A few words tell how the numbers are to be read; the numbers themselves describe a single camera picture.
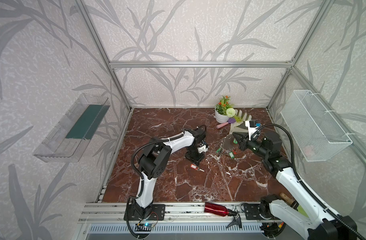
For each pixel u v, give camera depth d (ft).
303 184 1.56
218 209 2.37
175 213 2.47
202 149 2.83
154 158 1.74
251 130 2.17
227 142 2.56
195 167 2.91
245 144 2.16
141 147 1.60
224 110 3.33
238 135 2.37
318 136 2.04
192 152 2.57
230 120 3.62
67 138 2.11
